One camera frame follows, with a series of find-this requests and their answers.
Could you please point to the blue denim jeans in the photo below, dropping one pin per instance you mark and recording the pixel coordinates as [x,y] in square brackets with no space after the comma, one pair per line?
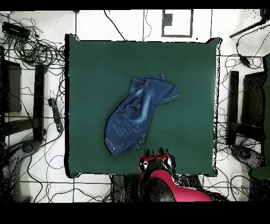
[135,118]

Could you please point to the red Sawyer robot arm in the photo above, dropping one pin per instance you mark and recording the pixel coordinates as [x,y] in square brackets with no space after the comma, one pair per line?
[181,192]

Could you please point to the dark flat panel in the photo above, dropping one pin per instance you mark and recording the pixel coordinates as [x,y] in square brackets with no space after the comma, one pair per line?
[253,99]
[13,88]

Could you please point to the grey wheeled chair base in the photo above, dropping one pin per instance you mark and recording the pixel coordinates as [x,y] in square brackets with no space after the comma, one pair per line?
[27,146]
[242,153]

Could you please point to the black power strip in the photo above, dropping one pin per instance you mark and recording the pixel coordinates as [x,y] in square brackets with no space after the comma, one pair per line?
[56,115]

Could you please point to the dark green table cloth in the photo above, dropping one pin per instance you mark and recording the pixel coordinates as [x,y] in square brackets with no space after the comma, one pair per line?
[95,63]

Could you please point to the green cloth sheet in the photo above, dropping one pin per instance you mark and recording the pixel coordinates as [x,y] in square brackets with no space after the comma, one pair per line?
[267,95]

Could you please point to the black power adapter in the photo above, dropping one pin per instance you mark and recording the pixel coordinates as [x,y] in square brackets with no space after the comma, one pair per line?
[244,60]

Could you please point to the small grey square tag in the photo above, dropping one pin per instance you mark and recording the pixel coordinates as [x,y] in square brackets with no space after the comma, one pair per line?
[167,20]

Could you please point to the black tripod rod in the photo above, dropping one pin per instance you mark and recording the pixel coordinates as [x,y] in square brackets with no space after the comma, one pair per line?
[246,28]

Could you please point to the black electronics box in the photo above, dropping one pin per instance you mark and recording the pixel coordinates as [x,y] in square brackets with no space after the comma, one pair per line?
[14,29]

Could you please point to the black metal stand frame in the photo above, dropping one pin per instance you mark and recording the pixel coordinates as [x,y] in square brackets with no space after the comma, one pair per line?
[39,101]
[232,105]

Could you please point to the grey square floor frame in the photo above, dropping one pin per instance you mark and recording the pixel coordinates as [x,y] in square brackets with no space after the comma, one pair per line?
[177,36]

